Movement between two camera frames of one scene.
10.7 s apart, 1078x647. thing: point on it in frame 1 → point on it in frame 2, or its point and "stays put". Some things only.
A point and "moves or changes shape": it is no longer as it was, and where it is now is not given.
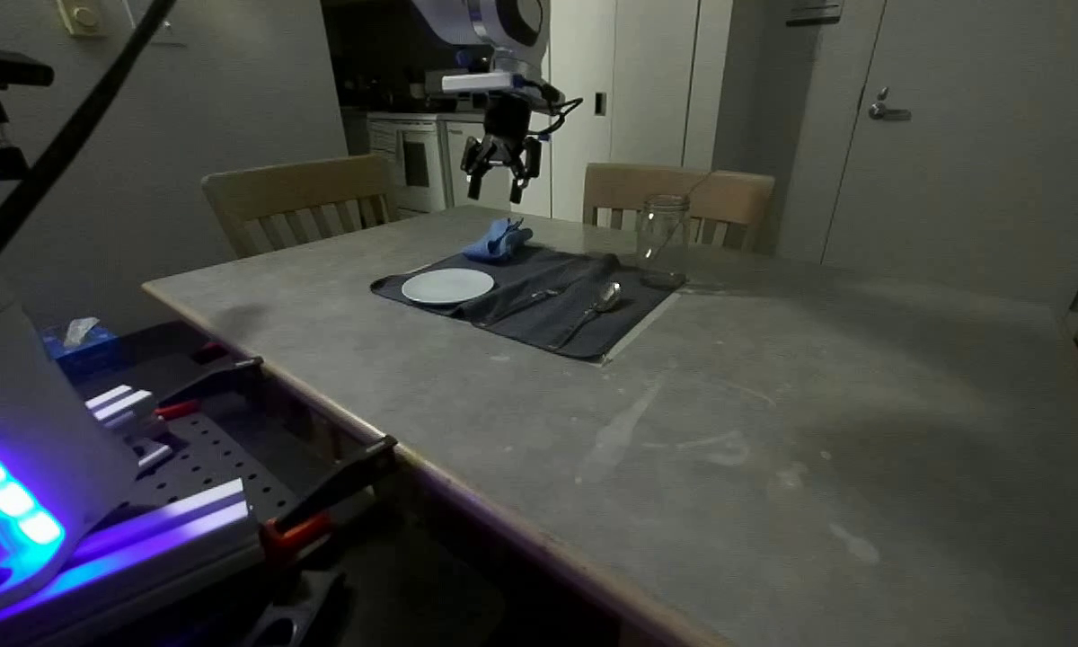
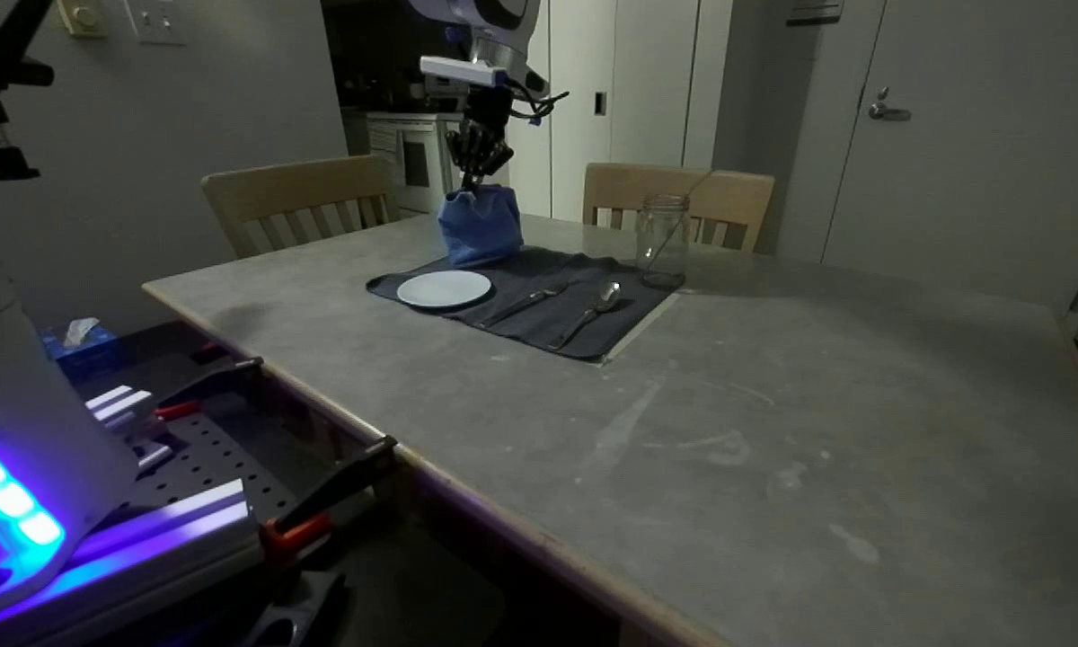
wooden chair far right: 690,205 stays put
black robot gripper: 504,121 → 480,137
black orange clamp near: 314,520 stays put
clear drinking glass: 661,235 stays put
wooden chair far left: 287,201 stays put
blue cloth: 500,241 moves or changes shape
